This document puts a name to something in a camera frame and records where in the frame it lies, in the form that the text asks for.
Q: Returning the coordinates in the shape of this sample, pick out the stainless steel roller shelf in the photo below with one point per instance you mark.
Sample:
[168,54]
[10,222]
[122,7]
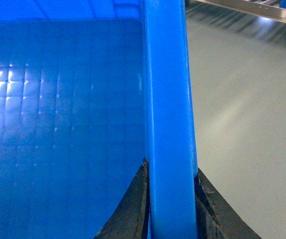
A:
[264,8]

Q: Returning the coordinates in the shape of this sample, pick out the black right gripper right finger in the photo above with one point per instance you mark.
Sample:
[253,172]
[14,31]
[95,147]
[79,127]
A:
[216,219]

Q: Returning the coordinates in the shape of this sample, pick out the large blue plastic crate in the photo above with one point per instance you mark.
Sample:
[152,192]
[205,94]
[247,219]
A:
[88,89]

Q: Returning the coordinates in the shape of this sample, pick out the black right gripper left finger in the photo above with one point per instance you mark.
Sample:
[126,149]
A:
[130,219]

